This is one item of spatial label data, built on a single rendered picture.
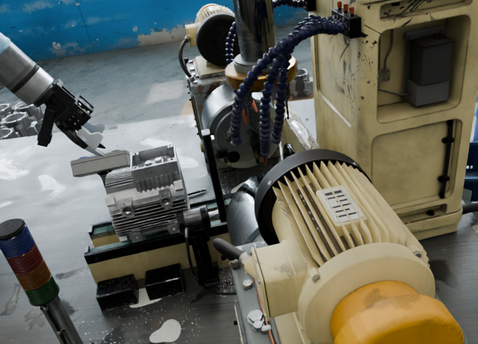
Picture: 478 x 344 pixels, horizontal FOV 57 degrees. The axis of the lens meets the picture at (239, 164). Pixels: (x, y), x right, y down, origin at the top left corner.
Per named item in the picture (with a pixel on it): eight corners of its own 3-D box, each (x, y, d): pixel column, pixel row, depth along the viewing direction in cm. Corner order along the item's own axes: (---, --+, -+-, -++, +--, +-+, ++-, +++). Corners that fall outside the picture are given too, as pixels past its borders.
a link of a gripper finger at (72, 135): (87, 148, 112) (60, 122, 109) (82, 151, 112) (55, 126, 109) (91, 141, 116) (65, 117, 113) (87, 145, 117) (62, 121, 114)
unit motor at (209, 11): (245, 92, 197) (230, -6, 176) (260, 122, 169) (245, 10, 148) (189, 104, 195) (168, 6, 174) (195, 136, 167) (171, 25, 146)
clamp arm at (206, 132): (229, 214, 115) (211, 127, 102) (230, 221, 112) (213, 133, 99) (215, 217, 114) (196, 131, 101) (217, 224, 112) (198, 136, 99)
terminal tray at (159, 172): (179, 164, 125) (173, 142, 121) (182, 184, 116) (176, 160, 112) (137, 173, 124) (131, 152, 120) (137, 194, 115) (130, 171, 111)
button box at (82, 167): (132, 166, 142) (129, 150, 143) (128, 165, 135) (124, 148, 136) (79, 177, 141) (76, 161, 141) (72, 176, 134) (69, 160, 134)
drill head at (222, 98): (264, 121, 177) (257, 61, 164) (289, 165, 145) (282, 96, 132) (204, 133, 175) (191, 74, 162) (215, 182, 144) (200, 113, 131)
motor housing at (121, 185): (189, 200, 136) (176, 146, 127) (195, 238, 120) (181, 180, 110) (124, 215, 134) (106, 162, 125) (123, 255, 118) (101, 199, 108)
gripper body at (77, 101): (93, 119, 110) (54, 85, 105) (69, 141, 112) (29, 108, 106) (96, 108, 117) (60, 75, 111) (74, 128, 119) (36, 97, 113)
